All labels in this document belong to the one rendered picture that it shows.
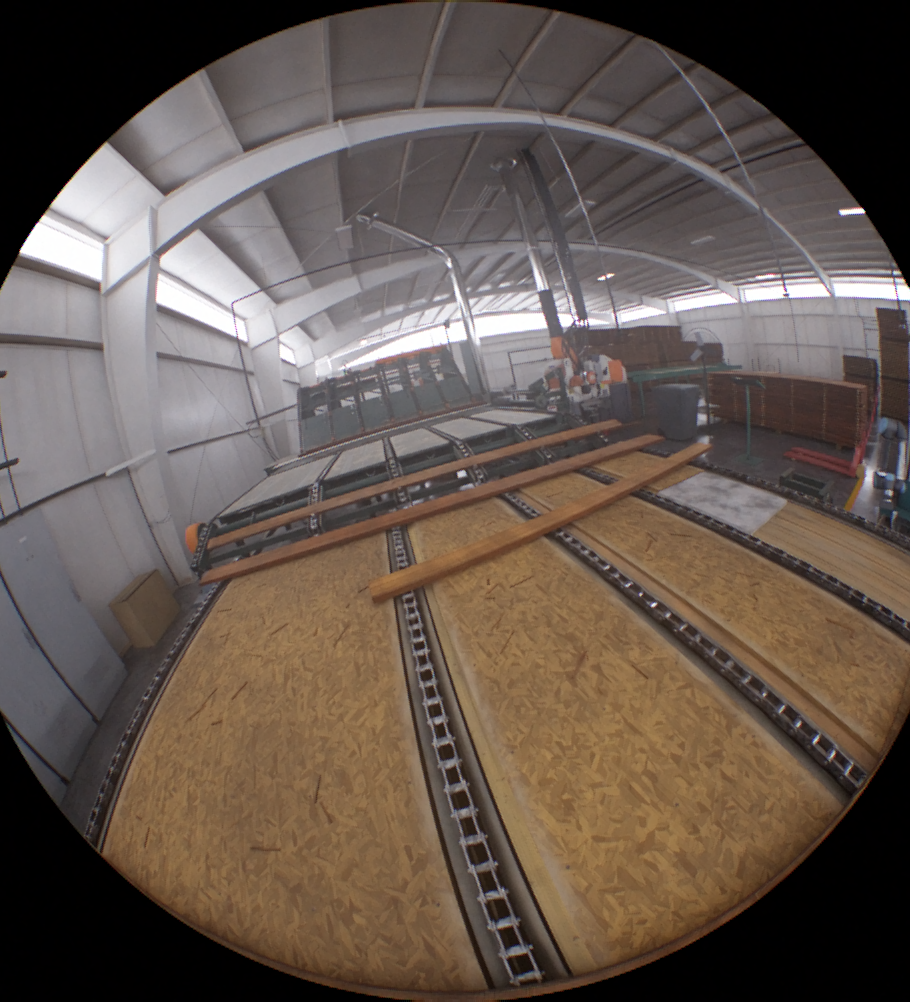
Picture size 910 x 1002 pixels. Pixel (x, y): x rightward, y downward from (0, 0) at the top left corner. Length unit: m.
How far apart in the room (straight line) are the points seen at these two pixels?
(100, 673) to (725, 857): 4.35
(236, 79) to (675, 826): 6.53
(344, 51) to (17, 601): 6.94
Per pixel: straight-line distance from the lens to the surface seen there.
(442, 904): 0.75
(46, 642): 3.92
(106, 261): 7.35
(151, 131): 6.13
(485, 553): 1.36
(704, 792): 0.80
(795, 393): 7.23
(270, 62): 5.76
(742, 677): 0.96
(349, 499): 2.58
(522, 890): 0.74
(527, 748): 0.80
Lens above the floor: 1.56
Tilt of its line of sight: 20 degrees down
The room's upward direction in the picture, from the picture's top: 14 degrees counter-clockwise
